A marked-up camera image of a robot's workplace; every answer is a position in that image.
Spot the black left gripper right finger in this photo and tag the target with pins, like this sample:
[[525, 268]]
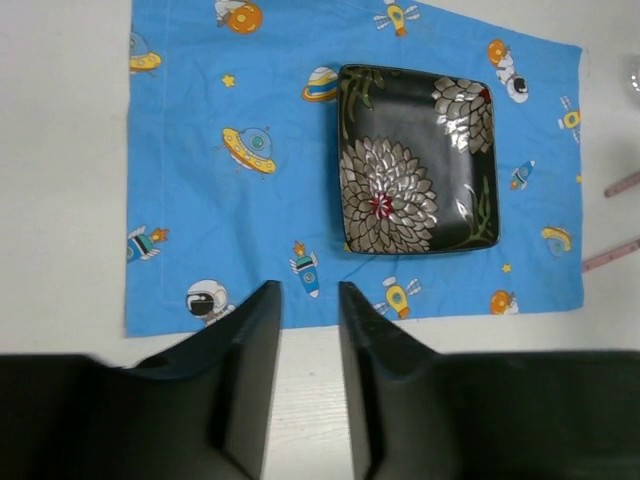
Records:
[[415, 413]]

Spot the black floral square plate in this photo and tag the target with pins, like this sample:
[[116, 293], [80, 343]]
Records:
[[417, 162]]

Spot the pink handled fork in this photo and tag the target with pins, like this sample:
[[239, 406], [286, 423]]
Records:
[[610, 255]]

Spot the blue space print placemat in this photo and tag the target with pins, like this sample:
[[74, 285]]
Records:
[[233, 156]]

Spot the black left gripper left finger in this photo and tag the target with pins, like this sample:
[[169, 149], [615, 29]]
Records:
[[197, 410]]

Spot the pink handled table knife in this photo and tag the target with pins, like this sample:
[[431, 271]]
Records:
[[622, 185]]

